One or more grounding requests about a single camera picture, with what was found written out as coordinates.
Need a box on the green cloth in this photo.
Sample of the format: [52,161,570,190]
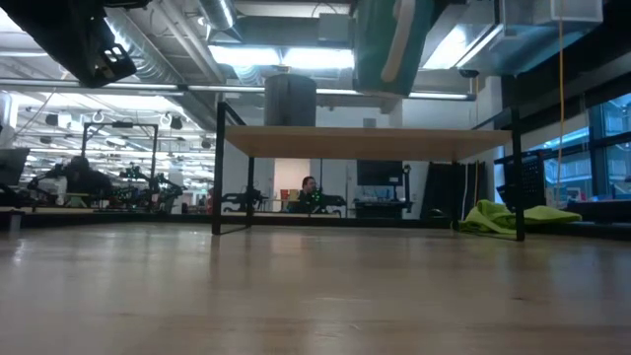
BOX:
[456,198,584,237]

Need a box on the black metal table frame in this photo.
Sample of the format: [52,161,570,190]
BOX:
[0,209,631,242]

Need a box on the black perforated cart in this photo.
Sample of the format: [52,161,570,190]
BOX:
[494,149,547,211]

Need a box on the person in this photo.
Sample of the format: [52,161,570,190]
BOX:
[294,175,327,214]
[64,155,113,197]

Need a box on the grey screen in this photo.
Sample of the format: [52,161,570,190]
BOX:
[0,146,32,189]

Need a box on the black wall monitor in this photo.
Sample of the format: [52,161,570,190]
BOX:
[356,159,405,188]

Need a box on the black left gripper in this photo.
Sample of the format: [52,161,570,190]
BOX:
[0,0,139,90]

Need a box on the teal mug with white handle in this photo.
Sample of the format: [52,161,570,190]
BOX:
[351,0,439,99]

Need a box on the black background gantry stand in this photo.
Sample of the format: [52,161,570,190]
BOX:
[80,120,160,211]

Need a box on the wooden shelf with black legs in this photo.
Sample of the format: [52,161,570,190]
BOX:
[211,101,526,243]

